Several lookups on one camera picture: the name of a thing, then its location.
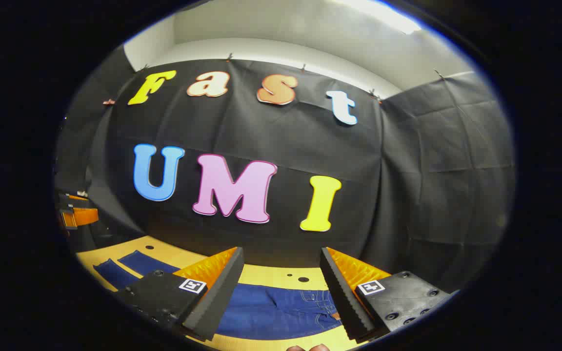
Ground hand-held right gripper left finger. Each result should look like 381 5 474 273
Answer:
114 247 244 341

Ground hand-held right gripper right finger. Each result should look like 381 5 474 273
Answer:
320 247 459 342

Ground blue denim jeans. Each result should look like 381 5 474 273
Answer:
93 250 345 340

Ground black backdrop cloth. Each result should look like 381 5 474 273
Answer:
54 46 516 293

